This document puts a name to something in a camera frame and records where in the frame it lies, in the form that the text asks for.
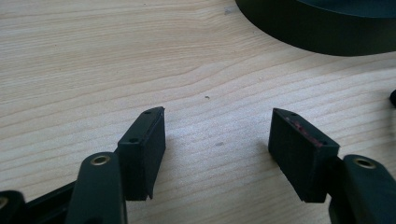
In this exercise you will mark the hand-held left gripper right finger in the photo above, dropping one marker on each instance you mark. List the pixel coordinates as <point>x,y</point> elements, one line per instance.
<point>300,155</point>

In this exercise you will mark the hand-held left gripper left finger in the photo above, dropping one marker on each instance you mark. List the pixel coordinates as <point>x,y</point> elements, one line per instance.
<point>141,161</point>

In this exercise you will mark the small black object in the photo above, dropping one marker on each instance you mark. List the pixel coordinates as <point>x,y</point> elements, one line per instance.
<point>393,98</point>

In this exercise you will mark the dark round container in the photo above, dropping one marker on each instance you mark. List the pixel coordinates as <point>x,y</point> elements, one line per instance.
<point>327,28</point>

